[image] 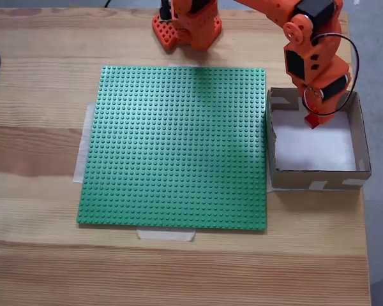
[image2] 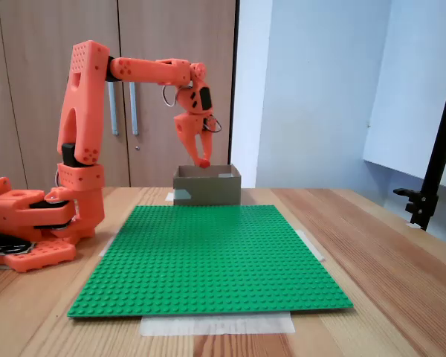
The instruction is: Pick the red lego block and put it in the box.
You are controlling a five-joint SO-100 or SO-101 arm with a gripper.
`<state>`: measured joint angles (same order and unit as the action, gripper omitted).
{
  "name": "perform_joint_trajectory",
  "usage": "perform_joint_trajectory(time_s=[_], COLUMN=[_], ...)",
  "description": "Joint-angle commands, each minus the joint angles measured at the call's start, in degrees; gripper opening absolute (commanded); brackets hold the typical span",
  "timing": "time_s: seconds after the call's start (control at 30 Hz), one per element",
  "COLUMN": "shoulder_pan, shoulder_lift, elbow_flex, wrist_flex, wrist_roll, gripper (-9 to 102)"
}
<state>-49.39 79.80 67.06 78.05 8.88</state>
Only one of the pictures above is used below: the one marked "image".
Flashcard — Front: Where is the green lego baseplate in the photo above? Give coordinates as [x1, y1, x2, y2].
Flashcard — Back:
[75, 65, 269, 232]

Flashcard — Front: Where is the white paper sheet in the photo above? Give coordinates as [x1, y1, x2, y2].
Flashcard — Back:
[270, 110, 358, 173]

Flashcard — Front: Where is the brown cardboard box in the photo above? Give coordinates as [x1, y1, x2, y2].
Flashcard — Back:
[266, 87, 373, 192]

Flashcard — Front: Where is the black gripper motor cable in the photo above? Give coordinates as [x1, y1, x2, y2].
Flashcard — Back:
[301, 33, 361, 117]

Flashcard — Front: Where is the black base cable plug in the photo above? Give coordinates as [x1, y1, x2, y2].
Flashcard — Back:
[159, 0, 173, 24]

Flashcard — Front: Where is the red lego block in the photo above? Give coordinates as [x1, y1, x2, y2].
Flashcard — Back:
[304, 112, 320, 128]

